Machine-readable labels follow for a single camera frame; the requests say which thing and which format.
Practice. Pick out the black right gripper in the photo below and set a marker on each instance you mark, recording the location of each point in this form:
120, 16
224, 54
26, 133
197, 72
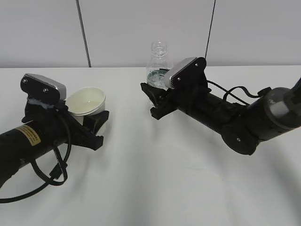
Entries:
191, 96

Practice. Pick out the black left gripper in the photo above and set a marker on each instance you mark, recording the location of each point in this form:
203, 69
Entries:
89, 135

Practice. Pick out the white paper cup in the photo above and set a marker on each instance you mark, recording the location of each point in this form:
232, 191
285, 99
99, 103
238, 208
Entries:
88, 101

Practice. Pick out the clear green-label water bottle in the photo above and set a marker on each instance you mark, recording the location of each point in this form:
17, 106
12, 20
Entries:
158, 65

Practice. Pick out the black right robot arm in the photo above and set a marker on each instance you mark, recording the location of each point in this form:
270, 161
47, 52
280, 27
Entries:
242, 126

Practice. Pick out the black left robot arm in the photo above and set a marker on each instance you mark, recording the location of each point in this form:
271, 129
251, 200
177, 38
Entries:
44, 130

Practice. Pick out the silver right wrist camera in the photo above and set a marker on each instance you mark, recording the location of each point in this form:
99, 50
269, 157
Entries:
173, 74

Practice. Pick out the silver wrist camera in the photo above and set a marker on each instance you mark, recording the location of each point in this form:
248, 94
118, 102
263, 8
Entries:
173, 74
43, 89

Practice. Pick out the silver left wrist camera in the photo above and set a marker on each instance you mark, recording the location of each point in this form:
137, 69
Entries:
43, 89

